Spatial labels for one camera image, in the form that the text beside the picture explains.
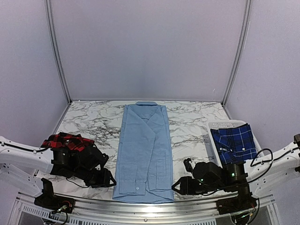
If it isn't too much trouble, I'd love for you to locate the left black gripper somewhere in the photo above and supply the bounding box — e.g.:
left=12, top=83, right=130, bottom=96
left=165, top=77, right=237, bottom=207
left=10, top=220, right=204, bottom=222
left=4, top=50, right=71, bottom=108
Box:
left=74, top=167, right=117, bottom=188

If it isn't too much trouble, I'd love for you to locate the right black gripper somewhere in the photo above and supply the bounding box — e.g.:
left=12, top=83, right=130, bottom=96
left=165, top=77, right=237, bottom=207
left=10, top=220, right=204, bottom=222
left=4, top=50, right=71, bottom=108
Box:
left=172, top=176, right=224, bottom=195

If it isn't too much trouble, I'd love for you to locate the light blue long sleeve shirt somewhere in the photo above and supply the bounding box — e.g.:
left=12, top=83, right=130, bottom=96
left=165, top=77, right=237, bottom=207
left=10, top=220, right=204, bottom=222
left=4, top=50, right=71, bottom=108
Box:
left=112, top=102, right=174, bottom=203

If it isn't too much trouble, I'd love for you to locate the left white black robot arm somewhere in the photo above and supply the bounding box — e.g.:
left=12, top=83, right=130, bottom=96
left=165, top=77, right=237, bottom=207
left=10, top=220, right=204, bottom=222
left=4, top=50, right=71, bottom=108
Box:
left=0, top=133, right=116, bottom=209

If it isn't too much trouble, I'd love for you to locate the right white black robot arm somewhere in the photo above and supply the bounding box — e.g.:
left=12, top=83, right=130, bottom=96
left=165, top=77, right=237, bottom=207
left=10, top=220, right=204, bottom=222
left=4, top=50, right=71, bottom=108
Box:
left=172, top=135, right=300, bottom=210

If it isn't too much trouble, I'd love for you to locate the white plastic basket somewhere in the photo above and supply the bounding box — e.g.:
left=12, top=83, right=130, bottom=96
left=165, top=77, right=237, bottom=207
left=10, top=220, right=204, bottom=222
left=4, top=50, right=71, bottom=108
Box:
left=206, top=120, right=261, bottom=167

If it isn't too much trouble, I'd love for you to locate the red black plaid folded shirt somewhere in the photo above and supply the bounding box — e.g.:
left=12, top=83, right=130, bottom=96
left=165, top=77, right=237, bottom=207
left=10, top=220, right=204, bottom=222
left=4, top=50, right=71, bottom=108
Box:
left=41, top=132, right=94, bottom=151

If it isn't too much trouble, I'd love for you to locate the blue plaid shirt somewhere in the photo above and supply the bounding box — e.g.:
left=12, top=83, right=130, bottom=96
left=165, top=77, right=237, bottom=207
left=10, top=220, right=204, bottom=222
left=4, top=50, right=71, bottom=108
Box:
left=210, top=123, right=257, bottom=165

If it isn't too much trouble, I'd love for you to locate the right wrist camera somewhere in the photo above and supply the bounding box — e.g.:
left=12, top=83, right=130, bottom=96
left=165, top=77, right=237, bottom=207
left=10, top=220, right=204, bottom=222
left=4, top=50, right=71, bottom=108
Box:
left=183, top=158, right=193, bottom=173

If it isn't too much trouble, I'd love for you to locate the aluminium front frame rail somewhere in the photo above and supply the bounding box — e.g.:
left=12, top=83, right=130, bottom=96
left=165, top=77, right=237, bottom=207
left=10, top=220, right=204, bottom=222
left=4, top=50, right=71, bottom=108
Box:
left=9, top=185, right=282, bottom=225

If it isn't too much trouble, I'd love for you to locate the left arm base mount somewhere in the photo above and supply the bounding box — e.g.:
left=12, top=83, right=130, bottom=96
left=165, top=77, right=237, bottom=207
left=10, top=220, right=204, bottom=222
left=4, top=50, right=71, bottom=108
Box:
left=34, top=196, right=75, bottom=214

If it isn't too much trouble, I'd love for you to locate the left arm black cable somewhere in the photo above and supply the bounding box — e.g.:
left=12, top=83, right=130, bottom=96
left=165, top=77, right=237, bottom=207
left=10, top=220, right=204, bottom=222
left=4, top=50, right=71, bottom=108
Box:
left=0, top=140, right=52, bottom=153

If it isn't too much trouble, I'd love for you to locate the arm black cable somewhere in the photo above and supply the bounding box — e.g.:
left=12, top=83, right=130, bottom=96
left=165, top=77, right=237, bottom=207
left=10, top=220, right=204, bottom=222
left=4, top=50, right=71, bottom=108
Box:
left=0, top=140, right=52, bottom=153
left=243, top=148, right=274, bottom=183

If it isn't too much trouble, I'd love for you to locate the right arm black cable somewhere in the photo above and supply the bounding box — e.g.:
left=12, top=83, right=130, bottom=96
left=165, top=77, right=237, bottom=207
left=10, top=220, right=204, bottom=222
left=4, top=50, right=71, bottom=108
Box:
left=243, top=148, right=274, bottom=183

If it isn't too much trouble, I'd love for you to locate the right aluminium corner post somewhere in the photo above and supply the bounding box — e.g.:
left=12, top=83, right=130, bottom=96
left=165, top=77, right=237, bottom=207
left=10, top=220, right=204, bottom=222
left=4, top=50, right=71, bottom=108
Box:
left=221, top=0, right=253, bottom=107

